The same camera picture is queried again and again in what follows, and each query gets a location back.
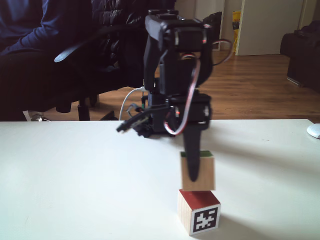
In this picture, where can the standing mirror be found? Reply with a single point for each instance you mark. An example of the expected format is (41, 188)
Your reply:
(212, 15)

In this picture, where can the wooden cube with green face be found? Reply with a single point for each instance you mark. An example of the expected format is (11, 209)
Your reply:
(207, 172)

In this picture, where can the black office chair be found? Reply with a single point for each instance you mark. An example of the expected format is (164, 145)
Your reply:
(75, 47)

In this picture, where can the yellow bag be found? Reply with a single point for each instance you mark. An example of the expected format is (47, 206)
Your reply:
(235, 30)

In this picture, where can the small gripper camera on bracket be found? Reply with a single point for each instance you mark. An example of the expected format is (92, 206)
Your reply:
(136, 121)

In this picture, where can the person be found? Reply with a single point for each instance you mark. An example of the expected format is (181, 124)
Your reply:
(30, 62)

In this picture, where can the white computer mouse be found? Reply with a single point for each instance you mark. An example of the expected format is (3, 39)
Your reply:
(314, 130)

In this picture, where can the wooden cube with marker print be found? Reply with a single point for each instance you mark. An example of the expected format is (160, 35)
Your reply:
(192, 210)

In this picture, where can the white door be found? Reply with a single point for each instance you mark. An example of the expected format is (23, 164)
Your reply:
(270, 27)

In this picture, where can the black sofa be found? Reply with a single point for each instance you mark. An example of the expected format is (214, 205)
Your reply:
(303, 57)

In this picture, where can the dark quilted jacket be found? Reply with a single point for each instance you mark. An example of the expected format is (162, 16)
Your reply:
(112, 15)

